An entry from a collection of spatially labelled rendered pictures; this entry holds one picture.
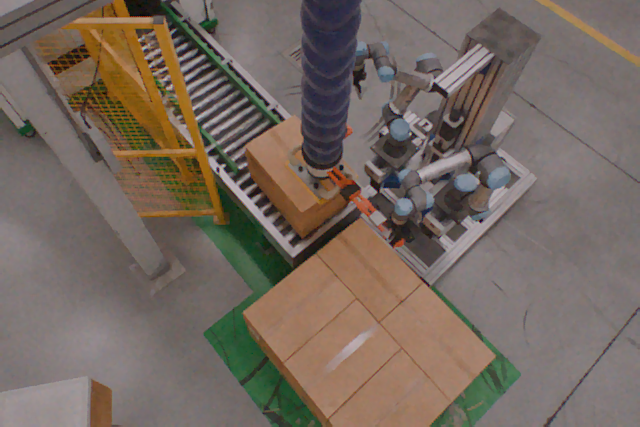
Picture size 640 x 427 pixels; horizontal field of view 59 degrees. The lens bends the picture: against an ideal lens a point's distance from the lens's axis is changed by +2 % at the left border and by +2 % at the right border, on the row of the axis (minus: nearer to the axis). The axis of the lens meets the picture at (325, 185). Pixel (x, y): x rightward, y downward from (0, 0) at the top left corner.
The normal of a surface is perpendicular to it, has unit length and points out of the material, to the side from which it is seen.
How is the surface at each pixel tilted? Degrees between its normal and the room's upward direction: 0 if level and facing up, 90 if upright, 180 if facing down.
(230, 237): 0
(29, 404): 0
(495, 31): 0
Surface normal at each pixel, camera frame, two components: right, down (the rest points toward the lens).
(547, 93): 0.04, -0.47
